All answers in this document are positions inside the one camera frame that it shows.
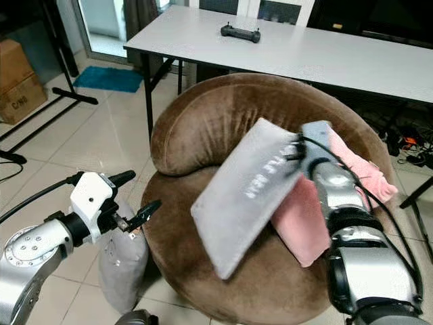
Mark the grey pillow with white lettering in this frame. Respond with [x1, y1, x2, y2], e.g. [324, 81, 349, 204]
[190, 117, 311, 281]

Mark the small plain grey pillow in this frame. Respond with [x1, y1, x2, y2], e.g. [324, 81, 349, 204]
[98, 218, 150, 314]

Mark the pink pillow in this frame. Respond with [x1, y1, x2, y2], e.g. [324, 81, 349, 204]
[271, 128, 399, 269]

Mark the brown round plush sofa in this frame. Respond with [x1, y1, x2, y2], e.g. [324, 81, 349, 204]
[142, 72, 404, 325]

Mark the teal floor mat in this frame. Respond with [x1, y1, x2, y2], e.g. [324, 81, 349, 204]
[73, 66, 144, 93]

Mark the black metal floor stand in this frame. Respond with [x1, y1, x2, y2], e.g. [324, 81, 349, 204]
[0, 0, 99, 165]

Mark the white folding table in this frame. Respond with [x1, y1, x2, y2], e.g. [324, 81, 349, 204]
[123, 5, 433, 140]

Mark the black power strip with plugs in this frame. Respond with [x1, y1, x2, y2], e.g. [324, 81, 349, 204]
[378, 124, 433, 170]

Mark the cardboard box with black print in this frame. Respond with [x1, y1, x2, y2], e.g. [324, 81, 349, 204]
[0, 72, 49, 125]

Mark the black handheld controller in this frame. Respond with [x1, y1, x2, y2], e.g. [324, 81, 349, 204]
[221, 23, 263, 44]

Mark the plain cardboard box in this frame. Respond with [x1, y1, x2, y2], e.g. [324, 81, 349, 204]
[0, 39, 41, 95]

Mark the dark brown curtain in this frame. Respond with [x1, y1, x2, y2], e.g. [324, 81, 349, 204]
[123, 0, 161, 43]

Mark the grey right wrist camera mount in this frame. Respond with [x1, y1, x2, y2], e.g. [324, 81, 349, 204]
[300, 121, 336, 174]

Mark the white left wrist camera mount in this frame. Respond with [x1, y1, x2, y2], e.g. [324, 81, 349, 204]
[69, 171, 115, 235]

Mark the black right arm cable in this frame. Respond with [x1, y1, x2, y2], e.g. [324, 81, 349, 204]
[300, 135, 424, 299]

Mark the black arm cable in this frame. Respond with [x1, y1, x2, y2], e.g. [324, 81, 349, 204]
[0, 172, 85, 224]
[300, 135, 424, 299]

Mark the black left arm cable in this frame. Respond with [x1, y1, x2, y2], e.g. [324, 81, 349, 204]
[0, 172, 85, 224]

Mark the black cable on floor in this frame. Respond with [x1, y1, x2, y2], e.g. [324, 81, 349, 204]
[0, 159, 25, 183]

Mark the glass door with white frame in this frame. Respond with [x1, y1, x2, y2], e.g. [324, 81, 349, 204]
[74, 0, 129, 62]

